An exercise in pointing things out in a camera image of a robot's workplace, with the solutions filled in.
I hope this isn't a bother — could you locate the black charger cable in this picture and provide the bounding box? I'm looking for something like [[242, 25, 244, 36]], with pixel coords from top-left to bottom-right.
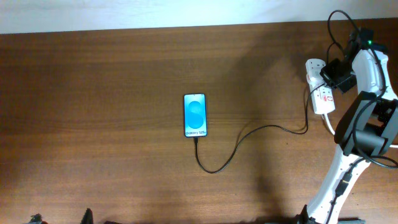
[[193, 42, 338, 174]]

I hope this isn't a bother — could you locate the blue smartphone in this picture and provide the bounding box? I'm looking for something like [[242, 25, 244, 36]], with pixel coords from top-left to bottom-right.
[[183, 93, 208, 138]]

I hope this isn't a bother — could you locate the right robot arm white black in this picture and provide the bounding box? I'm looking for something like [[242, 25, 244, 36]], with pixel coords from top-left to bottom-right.
[[297, 29, 397, 223]]

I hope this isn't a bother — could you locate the white charger adapter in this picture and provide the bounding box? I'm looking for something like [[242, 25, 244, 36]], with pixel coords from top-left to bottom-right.
[[307, 69, 324, 85]]

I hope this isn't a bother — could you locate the white power strip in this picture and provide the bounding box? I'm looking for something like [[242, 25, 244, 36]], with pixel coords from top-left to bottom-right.
[[305, 58, 335, 115]]

